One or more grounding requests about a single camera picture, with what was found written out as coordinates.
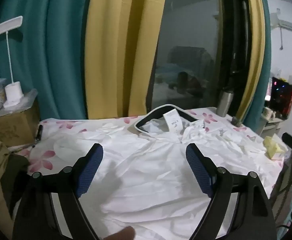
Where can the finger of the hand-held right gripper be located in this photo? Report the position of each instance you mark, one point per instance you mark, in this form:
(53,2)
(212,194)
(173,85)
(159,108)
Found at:
(289,142)

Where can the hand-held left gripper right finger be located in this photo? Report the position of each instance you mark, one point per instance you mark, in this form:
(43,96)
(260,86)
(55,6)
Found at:
(198,172)

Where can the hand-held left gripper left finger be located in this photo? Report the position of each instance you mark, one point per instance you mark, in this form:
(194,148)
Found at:
(91,170)

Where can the white collared shirt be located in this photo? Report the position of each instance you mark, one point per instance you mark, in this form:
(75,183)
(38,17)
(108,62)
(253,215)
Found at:
(146,180)

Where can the white side shelf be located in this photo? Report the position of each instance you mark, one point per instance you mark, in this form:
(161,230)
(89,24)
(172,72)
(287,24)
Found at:
(268,128)

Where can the white printed mug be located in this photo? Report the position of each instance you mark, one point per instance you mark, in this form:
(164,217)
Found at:
(267,113)

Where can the black computer with lights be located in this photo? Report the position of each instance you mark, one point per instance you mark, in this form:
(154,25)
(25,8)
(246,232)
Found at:
(283,100)

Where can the pink floral tablecloth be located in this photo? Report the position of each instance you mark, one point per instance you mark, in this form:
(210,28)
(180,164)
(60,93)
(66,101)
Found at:
(43,162)

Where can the green stone figurine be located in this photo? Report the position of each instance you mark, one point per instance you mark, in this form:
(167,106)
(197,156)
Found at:
(236,121)

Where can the black pen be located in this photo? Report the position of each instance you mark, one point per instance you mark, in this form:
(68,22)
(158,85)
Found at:
(39,131)

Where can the stainless steel tumbler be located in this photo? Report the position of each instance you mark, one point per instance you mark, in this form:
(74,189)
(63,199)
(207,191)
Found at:
(224,103)

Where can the narrow teal curtain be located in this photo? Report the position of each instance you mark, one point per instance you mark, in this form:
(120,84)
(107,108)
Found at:
(267,55)

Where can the brown cardboard box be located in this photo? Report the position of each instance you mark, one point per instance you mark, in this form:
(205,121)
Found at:
(11,127)

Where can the clear plastic wrap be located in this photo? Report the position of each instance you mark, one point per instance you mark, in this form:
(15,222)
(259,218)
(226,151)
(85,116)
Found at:
(28,102)

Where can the narrow yellow curtain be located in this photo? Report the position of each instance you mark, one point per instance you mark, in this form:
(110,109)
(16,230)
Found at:
(257,42)

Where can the white desk lamp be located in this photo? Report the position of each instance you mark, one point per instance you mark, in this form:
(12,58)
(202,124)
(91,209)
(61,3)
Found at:
(13,92)

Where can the wide yellow curtain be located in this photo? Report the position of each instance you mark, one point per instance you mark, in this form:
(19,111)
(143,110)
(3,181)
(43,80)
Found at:
(116,55)

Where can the wide teal curtain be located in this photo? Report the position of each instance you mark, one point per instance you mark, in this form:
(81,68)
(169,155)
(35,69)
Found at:
(56,55)

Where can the dark glass window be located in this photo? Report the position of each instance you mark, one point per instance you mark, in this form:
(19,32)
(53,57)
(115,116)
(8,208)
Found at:
(186,42)

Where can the white wall pipe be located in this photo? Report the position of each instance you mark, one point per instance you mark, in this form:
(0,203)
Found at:
(288,25)

